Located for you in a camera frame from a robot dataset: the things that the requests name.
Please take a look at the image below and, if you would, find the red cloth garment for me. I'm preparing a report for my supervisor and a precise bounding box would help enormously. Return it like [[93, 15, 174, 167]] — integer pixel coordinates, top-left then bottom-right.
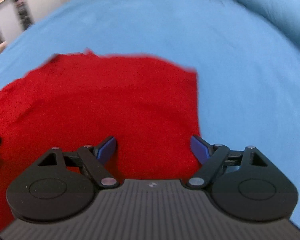
[[0, 51, 199, 231]]

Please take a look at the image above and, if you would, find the blue bed sheet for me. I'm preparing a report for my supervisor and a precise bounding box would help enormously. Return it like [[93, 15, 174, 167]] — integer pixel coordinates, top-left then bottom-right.
[[0, 0, 300, 227]]

